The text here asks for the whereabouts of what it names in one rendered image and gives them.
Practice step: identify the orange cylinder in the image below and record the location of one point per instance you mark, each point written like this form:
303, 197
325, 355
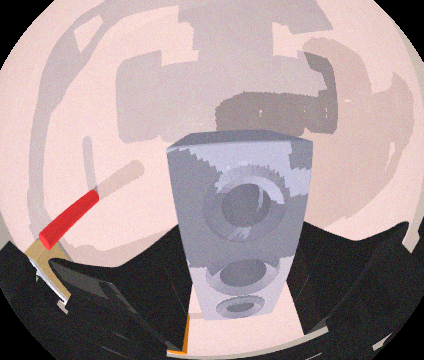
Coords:
185, 348

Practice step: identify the red peg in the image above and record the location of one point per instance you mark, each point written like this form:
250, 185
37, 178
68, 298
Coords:
55, 230

